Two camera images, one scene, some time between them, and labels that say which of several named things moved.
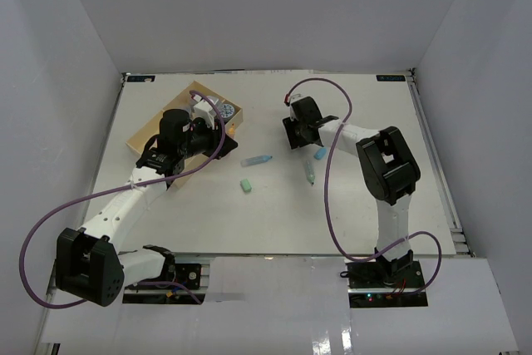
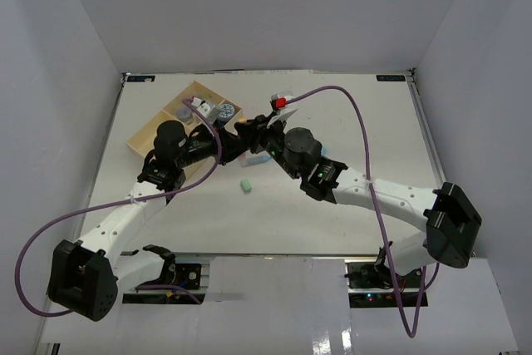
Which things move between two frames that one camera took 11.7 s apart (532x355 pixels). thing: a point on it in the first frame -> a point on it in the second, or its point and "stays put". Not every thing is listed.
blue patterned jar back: (227, 110) stays put
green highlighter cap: (245, 185) stays put
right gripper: (289, 125) -> (259, 131)
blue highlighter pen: (255, 160) stays put
